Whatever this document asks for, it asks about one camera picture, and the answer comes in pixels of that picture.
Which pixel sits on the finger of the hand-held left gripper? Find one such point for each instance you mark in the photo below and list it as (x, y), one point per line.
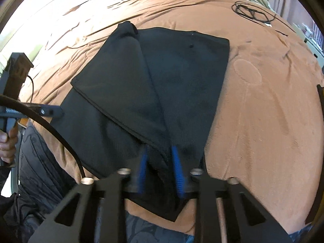
(45, 111)

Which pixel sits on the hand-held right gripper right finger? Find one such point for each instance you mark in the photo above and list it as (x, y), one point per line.
(178, 174)

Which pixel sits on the brown blanket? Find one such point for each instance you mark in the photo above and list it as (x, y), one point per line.
(265, 121)

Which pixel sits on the person's left hand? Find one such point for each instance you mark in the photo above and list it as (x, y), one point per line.
(8, 149)

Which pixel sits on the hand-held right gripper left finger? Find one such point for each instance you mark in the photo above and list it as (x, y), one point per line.
(143, 164)

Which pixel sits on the pale green pillow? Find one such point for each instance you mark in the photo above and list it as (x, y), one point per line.
(38, 52)

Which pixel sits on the black shirt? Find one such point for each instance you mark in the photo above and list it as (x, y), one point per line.
(162, 93)

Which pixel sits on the person's left leg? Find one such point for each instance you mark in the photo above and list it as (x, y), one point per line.
(43, 162)

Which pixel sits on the white nightstand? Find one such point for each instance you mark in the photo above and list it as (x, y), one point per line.
(310, 40)

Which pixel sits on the person's left forearm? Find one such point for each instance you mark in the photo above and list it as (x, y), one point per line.
(10, 207)

